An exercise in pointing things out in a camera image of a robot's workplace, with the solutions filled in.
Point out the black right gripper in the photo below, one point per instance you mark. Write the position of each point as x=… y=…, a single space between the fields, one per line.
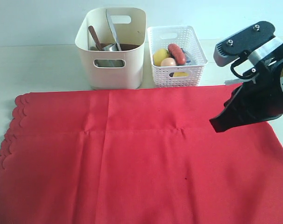
x=260 y=99

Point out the blue white milk carton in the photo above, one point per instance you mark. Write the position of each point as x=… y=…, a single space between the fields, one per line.
x=189 y=59

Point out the red sausage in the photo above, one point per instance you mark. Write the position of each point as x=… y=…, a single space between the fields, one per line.
x=177 y=53

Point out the brown egg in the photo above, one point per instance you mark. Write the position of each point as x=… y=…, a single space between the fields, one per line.
x=167 y=62

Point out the red scalloped tablecloth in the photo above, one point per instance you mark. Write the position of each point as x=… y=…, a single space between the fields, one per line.
x=146 y=156

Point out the yellow lemon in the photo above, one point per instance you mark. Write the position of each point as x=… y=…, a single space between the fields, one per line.
x=159 y=56

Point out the brown wooden plate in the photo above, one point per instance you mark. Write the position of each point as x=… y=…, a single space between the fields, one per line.
x=124 y=46

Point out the stainless steel cup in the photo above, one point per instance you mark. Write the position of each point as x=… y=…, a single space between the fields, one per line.
x=112 y=47

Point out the white ceramic bowl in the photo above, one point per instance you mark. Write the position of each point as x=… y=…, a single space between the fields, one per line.
x=106 y=63

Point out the silver table knife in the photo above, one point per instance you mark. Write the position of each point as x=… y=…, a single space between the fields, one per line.
x=113 y=31

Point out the dark wooden spoon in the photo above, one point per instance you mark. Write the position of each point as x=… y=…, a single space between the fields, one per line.
x=95 y=37

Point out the white perforated plastic basket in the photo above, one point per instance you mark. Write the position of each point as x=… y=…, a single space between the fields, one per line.
x=185 y=37

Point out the cream plastic bin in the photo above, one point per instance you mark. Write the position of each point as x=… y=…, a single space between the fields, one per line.
x=134 y=32

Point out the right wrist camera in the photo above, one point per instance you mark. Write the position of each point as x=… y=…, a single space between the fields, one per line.
x=255 y=43

